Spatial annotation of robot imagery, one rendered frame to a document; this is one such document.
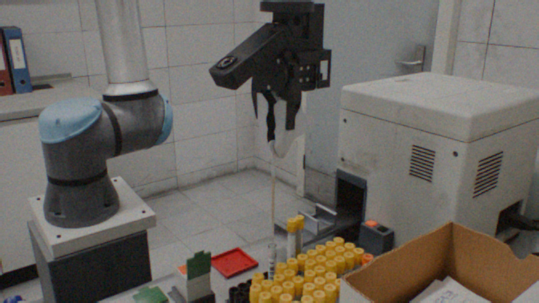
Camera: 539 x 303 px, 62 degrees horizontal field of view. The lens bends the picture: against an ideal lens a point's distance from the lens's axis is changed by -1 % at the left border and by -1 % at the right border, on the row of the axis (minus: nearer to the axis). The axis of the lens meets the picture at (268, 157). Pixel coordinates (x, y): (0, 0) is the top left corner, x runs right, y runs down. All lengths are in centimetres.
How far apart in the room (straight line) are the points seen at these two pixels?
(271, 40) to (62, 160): 51
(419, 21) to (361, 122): 148
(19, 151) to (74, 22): 92
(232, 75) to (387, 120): 38
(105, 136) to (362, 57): 183
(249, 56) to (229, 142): 290
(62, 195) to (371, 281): 61
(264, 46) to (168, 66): 253
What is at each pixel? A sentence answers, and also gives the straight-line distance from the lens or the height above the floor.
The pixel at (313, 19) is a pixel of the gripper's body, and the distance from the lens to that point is 62.
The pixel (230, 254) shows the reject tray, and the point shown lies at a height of 88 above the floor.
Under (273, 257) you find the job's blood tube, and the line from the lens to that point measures 71.
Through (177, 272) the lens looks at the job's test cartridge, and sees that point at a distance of 71.
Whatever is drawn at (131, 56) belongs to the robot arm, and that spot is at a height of 122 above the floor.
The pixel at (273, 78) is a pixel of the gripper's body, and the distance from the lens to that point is 60.
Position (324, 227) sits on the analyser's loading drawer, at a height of 93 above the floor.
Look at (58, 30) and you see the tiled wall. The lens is 284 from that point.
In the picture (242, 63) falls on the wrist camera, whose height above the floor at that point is 127.
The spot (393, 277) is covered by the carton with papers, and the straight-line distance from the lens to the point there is 66.
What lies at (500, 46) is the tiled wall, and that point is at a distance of 218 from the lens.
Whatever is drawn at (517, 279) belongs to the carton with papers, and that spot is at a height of 98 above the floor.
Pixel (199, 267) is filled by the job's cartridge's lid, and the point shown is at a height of 97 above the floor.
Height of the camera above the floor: 135
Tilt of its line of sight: 20 degrees down
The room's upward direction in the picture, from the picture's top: straight up
